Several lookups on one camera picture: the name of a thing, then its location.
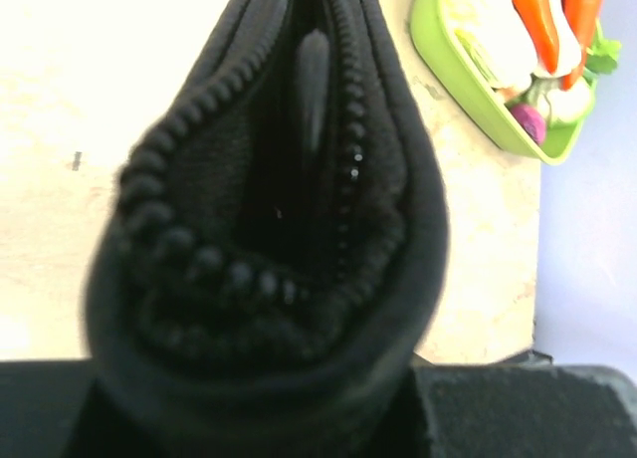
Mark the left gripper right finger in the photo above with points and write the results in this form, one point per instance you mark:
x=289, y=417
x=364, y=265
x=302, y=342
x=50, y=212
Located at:
x=528, y=408

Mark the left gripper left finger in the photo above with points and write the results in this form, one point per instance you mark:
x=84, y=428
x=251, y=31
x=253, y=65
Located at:
x=42, y=405

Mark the black tool case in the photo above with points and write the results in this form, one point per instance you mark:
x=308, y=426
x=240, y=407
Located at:
x=277, y=247

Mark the toy purple onion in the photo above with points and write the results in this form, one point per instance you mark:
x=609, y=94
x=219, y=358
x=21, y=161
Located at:
x=531, y=121

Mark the toy napa cabbage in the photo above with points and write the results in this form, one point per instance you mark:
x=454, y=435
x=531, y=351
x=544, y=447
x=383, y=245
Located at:
x=495, y=39

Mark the green vegetable tray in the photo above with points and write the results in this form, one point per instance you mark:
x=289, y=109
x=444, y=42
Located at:
x=442, y=53

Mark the toy carrot left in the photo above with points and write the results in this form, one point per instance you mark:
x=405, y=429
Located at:
x=537, y=18

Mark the toy carrot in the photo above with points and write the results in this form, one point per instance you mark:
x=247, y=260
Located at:
x=537, y=18
x=599, y=56

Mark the toy carrot right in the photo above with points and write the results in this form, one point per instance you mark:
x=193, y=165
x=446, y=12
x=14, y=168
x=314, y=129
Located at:
x=599, y=56

